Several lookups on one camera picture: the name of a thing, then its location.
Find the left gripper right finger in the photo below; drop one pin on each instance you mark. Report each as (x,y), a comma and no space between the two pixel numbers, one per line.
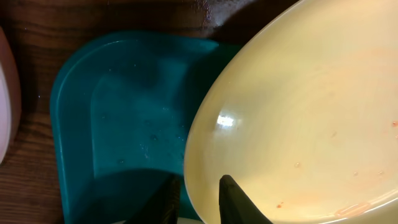
(235,206)

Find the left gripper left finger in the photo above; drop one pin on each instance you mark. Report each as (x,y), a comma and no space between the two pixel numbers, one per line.
(164,204)

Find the yellow plate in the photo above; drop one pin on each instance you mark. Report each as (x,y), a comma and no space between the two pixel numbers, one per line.
(304,118)

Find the pale pink plate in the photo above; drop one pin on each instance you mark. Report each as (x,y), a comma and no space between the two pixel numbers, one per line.
(11,106)

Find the teal plastic tray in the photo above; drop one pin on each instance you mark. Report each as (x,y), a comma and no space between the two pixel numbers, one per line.
(121,108)

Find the white plate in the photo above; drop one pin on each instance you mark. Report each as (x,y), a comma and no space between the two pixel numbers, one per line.
(173,220)

